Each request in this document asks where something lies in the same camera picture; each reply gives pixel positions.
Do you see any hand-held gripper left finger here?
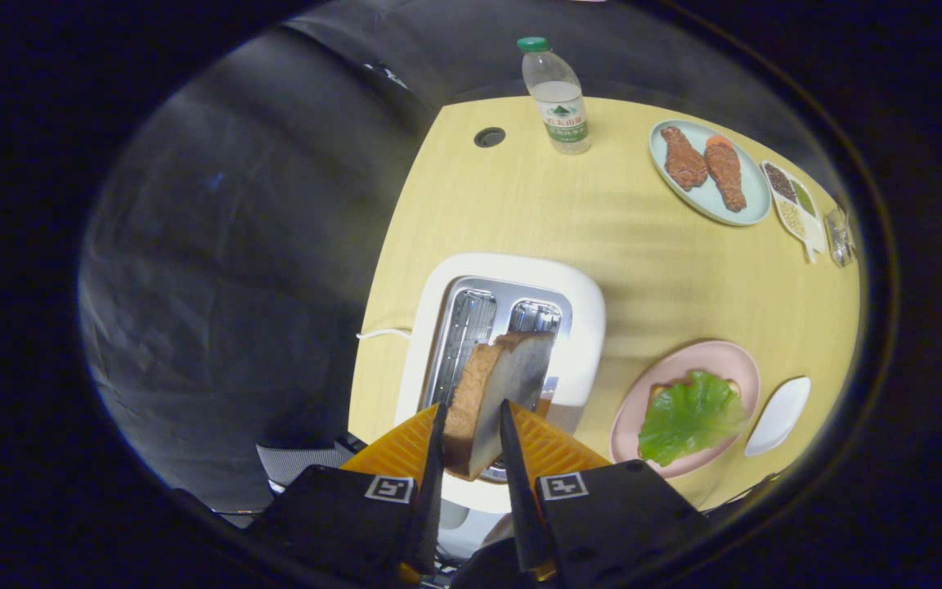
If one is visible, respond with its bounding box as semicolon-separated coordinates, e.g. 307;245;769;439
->
246;402;449;586

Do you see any white oval plate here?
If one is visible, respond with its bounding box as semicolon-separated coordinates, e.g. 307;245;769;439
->
745;376;812;457

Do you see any white bread slice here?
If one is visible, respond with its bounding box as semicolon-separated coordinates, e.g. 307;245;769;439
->
647;375;742;411

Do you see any pink plate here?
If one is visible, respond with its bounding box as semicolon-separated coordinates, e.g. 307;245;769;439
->
610;340;761;479

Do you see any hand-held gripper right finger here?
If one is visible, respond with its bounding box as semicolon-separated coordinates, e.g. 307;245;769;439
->
500;399;713;586

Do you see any metal wire rack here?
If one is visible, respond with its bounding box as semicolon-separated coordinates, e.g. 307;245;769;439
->
824;205;856;268

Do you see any white divided grain tray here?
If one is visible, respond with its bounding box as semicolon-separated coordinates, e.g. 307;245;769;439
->
760;160;828;264

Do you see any clear water bottle green cap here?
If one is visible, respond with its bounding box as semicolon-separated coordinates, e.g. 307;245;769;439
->
517;36;593;155

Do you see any white toaster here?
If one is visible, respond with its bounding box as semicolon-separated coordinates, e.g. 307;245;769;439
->
393;252;607;561

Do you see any brown meat piece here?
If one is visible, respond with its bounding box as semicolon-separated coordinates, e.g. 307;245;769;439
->
704;135;748;213
660;125;710;191

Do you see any brown crust toast slice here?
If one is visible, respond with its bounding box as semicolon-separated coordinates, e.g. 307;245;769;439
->
442;331;558;482

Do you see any pale green plate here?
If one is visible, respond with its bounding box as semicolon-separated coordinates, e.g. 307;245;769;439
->
648;119;773;227

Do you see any green lettuce leaf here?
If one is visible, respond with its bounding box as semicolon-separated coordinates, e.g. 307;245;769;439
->
639;370;750;468

